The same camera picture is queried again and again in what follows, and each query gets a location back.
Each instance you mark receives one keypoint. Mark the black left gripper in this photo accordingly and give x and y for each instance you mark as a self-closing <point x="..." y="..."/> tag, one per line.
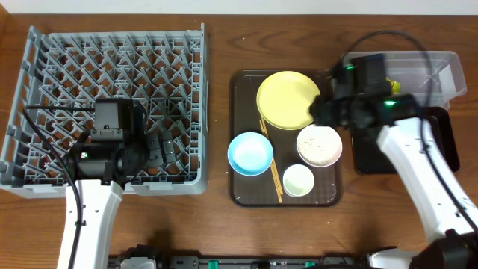
<point x="154" y="149"/>

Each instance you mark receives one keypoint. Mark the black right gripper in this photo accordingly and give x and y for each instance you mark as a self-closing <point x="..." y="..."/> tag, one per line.
<point x="319" y="113"/>

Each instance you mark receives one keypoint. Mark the green orange snack wrapper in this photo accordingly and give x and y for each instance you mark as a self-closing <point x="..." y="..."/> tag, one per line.
<point x="395" y="86"/>

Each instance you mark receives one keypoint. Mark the pink bowl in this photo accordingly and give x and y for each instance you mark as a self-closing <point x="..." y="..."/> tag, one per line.
<point x="322" y="133"/>

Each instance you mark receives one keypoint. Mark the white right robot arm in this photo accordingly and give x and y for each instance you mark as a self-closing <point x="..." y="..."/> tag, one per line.
<point x="405" y="137"/>

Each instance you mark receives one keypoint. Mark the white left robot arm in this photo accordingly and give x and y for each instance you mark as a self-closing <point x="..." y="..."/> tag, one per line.
<point x="91" y="209"/>

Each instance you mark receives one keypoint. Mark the black waste tray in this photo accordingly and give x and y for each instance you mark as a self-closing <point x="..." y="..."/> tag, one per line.
<point x="368" y="159"/>

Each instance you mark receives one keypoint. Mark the grey dishwasher rack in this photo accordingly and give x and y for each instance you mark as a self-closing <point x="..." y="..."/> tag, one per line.
<point x="63" y="74"/>

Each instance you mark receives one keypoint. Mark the cooked rice leftovers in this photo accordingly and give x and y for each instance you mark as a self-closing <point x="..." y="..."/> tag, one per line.
<point x="317" y="152"/>

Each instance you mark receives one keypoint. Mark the yellow plate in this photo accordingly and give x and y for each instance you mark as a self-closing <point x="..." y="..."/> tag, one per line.
<point x="283" y="100"/>

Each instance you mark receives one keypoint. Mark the blue bowl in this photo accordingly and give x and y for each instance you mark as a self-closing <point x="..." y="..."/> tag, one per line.
<point x="250" y="154"/>

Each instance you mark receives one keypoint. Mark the clear plastic bin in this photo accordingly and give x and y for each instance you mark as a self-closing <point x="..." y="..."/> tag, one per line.
<point x="432" y="77"/>

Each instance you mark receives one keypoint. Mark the dark brown serving tray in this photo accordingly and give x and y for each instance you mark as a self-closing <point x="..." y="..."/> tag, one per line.
<point x="260" y="191"/>

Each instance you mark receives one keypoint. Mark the wooden chopstick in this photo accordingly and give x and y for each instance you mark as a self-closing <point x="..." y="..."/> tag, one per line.
<point x="277" y="175"/>
<point x="278" y="187"/>

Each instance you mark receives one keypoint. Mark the small pale green bowl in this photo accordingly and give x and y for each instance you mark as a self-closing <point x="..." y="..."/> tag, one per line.
<point x="298" y="180"/>

